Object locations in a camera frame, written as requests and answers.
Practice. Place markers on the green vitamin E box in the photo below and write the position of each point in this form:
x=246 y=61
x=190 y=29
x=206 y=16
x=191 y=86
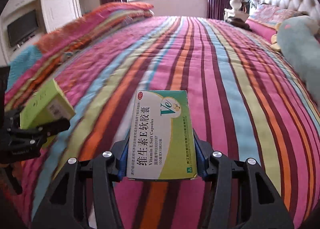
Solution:
x=161 y=141

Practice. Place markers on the pale green box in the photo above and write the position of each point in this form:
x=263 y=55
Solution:
x=49 y=104

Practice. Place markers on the black television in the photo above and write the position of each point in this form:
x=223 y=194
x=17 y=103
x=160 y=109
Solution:
x=22 y=27

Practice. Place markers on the light blue long plush pillow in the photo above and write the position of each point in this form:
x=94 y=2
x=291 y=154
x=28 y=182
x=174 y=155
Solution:
x=298 y=38

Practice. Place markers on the folded colourful quilt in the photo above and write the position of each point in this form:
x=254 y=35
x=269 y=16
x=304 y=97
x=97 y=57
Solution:
x=27 y=62

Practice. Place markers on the striped colourful bedspread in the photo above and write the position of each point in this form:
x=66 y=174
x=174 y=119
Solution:
x=244 y=98

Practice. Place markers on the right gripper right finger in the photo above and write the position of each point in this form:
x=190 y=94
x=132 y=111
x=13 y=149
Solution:
x=259 y=205

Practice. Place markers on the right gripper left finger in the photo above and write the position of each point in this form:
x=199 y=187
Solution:
x=64 y=204

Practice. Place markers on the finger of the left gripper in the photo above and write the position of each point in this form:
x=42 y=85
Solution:
x=12 y=118
x=47 y=130

